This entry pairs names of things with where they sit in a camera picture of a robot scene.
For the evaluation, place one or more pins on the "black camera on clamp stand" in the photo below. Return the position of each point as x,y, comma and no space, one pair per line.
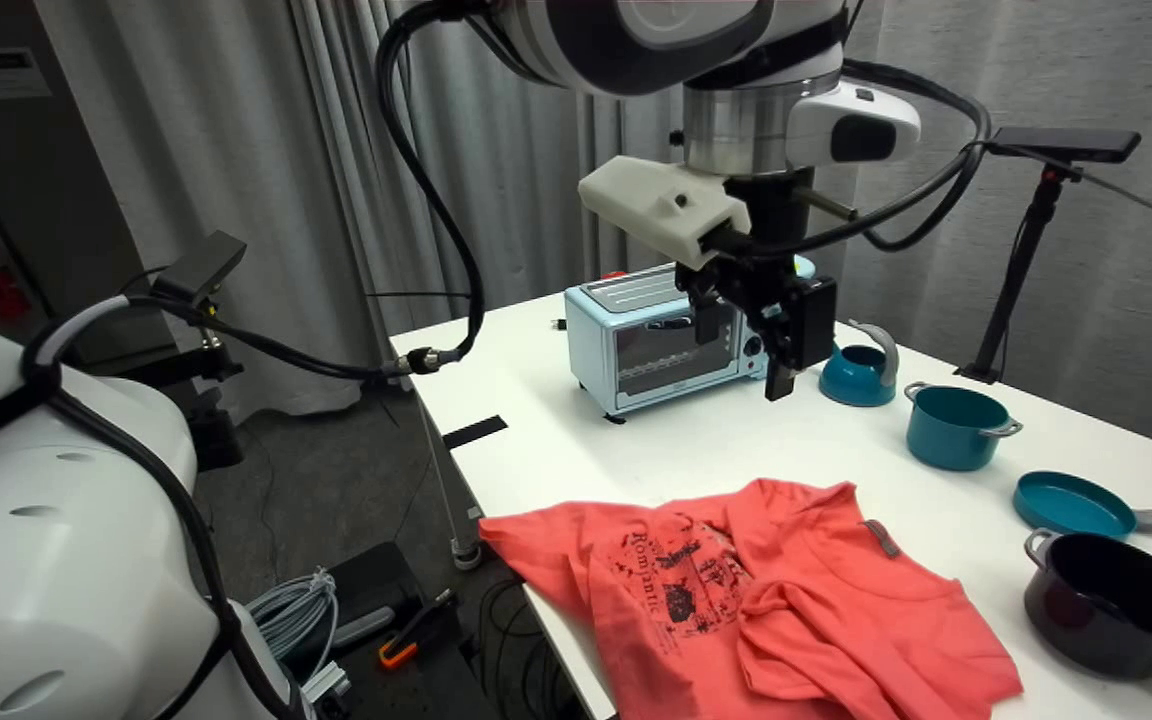
202,264

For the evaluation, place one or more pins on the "teal toy frying pan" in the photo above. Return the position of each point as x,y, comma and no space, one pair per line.
1068,504

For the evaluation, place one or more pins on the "teal toy pot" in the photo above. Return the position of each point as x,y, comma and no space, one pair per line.
959,433

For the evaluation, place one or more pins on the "black tripod stand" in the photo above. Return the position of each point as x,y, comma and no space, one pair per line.
1022,264

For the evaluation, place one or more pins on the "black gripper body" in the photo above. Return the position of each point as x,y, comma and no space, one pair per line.
768,227

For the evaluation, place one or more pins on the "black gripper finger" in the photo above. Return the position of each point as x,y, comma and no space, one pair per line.
714,307
803,327

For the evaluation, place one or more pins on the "black stereo camera bar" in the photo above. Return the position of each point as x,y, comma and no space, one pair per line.
1061,143

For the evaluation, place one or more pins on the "red cloth shirt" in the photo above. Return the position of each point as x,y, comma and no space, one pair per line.
790,614

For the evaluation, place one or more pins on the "teal toy kettle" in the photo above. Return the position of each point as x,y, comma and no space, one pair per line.
857,379

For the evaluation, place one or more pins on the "black cooking pot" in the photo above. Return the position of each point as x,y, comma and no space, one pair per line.
1108,606

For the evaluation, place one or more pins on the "grey curtain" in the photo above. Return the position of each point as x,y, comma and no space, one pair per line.
271,132

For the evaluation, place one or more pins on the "white wall sign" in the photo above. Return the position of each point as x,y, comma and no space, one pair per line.
3,72

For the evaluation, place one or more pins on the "long black tape strip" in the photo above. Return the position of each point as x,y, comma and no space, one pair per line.
477,431

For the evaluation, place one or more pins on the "white table leg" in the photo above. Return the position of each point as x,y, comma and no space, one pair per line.
457,515

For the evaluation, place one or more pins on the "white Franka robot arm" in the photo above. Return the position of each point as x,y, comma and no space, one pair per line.
57,563

